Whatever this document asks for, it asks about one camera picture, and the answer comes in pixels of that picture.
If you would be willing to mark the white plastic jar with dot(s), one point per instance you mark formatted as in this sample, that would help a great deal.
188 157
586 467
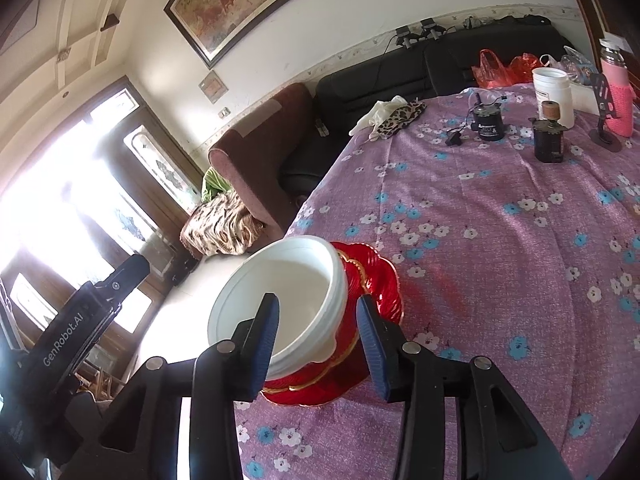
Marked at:
550 90

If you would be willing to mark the pink knit-covered bottle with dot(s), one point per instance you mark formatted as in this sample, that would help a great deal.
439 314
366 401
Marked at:
620 95

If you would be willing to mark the glass panel door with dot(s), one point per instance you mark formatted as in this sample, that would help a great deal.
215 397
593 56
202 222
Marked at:
145 160

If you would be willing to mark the black leather sofa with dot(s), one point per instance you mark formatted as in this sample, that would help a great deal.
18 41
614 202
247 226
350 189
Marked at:
400 80

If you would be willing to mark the black cylindrical pump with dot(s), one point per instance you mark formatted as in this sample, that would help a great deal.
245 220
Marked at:
487 122

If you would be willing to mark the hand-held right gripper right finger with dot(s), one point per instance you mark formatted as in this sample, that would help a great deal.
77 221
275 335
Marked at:
372 350

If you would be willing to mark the green cloth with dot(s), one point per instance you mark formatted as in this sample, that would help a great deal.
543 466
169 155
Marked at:
212 185

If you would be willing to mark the white cloth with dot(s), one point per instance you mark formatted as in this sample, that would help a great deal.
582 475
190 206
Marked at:
380 112

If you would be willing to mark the black metal stand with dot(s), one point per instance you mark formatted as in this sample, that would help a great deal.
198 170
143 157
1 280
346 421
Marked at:
605 110

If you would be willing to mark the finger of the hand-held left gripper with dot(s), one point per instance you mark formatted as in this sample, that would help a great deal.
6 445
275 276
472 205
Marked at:
125 275

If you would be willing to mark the small wall plaque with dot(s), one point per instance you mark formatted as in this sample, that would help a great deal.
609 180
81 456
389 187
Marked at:
213 87

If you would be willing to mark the brown armchair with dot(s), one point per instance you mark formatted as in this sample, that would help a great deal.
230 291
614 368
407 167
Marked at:
250 160

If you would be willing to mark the small black plug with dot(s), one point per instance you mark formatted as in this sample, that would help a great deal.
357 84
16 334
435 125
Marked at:
454 138

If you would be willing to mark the black grinder with wooden knob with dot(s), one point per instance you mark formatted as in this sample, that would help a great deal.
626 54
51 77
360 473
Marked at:
547 140

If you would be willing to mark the white plastic bowl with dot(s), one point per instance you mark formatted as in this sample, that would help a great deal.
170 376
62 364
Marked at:
295 280

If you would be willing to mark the clear plastic bag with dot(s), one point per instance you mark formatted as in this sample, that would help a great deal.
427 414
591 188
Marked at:
570 62

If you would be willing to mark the black device on sofa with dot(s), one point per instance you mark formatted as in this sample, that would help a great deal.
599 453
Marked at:
417 32

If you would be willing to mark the framed painting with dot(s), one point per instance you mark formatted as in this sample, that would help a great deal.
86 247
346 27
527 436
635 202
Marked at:
240 0

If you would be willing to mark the leopard print cloth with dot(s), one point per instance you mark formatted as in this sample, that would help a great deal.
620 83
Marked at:
400 117

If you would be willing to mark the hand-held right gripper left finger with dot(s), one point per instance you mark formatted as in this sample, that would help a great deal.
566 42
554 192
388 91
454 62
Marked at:
265 345

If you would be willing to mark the leopard print stool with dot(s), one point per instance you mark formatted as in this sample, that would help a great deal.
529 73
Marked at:
220 227

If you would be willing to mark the white box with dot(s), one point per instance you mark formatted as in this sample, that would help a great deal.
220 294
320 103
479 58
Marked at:
585 95

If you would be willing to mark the red plate gold rim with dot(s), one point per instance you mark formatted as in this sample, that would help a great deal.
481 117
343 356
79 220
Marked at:
385 290

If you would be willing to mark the red plastic bag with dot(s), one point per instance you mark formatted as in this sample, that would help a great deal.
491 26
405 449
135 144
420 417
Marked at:
500 72

